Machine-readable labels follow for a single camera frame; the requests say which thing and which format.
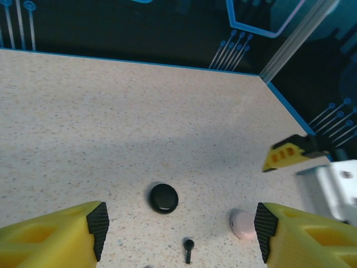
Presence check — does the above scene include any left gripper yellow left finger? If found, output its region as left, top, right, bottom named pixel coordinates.
left=0, top=200, right=110, bottom=268

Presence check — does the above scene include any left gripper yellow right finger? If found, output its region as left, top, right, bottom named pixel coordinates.
left=253, top=202, right=357, bottom=268

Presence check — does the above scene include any black wireless earbud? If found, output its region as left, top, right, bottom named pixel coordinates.
left=182, top=238, right=195, bottom=265

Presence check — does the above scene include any black earbud charging case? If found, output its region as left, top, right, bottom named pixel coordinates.
left=148, top=183, right=179, bottom=215

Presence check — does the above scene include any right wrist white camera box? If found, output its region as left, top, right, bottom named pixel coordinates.
left=296, top=159, right=357, bottom=224

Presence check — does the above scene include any aluminium frame post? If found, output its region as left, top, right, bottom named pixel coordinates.
left=259, top=0, right=341, bottom=84

